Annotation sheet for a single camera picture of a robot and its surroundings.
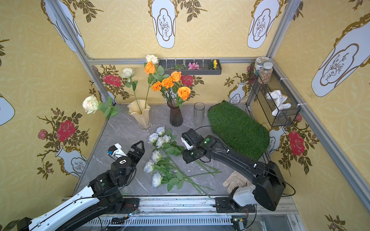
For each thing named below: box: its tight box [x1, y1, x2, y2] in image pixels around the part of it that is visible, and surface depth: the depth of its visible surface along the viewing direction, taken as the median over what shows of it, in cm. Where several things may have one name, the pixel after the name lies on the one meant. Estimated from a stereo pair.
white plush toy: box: [266, 89, 292, 117], surface depth 73 cm
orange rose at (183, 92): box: [177, 86, 192, 109], surface depth 78 cm
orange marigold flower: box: [151, 80, 162, 92], surface depth 85 cm
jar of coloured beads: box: [257, 62, 274, 85], surface depth 81 cm
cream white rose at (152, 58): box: [145, 54, 159, 65], surface depth 85 cm
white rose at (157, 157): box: [151, 150, 221, 172], surface depth 90 cm
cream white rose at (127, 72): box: [121, 67, 143, 115], surface depth 91 cm
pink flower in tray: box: [187, 61, 201, 70], surface depth 90 cm
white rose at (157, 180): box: [151, 171, 215, 192], surface depth 81 cm
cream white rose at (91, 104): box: [82, 94, 120, 118], surface depth 64 cm
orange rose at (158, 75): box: [144, 61, 171, 102], surface depth 85 cm
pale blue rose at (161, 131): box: [156, 125, 166, 136], surface depth 101 cm
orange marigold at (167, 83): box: [161, 76, 175, 103], surface depth 83 cm
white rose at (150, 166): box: [143, 159, 211, 199], surface depth 84 cm
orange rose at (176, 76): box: [170, 70, 182, 99], surface depth 86 cm
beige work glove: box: [222, 170, 253, 194], surface depth 83 cm
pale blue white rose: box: [147, 132, 159, 143], surface depth 97 cm
